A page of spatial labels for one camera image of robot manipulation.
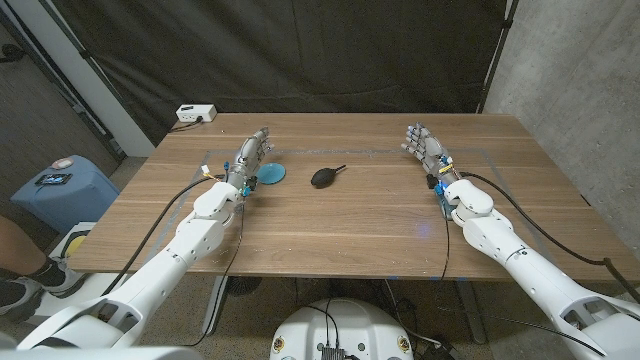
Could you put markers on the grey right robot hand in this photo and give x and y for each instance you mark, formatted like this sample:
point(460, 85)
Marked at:
point(430, 150)

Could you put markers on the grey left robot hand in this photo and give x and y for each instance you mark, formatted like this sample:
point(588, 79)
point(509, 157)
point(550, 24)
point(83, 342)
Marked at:
point(245, 160)

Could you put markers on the black rubber air blower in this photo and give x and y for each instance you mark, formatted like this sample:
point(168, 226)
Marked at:
point(322, 178)

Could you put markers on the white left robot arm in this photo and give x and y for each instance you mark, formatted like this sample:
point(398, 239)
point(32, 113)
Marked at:
point(165, 265)

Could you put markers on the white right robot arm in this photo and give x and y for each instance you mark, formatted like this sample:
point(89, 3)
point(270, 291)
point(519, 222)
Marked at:
point(530, 270)

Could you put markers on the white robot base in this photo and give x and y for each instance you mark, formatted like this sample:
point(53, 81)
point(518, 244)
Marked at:
point(345, 325)

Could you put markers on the blue round plate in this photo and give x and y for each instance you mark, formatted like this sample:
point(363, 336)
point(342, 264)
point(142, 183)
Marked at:
point(274, 174)

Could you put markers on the teal toy box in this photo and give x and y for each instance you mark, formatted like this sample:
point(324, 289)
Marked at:
point(442, 207)

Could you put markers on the white power strip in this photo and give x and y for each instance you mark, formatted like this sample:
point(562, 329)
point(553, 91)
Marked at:
point(196, 113)

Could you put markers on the black backdrop stand pole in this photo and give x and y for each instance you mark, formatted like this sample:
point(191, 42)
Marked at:
point(497, 55)
point(85, 52)

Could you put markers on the black backdrop cloth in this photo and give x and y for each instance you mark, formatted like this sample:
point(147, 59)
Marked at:
point(300, 50)

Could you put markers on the black round floor fan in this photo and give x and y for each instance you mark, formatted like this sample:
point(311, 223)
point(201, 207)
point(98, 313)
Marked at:
point(244, 285)

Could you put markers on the grey table leg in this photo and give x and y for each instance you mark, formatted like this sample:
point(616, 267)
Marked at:
point(472, 315)
point(216, 305)

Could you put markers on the pink round disc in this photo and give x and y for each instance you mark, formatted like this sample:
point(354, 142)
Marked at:
point(62, 163)

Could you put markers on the blue storage bin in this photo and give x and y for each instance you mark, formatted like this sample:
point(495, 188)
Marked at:
point(65, 200)

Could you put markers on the white and yellow floor object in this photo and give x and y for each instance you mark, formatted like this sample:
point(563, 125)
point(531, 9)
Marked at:
point(75, 245)

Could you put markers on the black smartphone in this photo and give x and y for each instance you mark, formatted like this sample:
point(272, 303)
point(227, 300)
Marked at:
point(53, 179)

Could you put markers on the grey sneaker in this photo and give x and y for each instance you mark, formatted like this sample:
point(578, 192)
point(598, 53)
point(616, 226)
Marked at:
point(72, 282)
point(20, 297)

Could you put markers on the white robot torso edge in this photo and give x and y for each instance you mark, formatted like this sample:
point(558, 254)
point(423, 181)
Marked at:
point(100, 354)

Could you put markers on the person's bare leg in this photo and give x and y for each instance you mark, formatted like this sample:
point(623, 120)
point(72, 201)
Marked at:
point(17, 245)

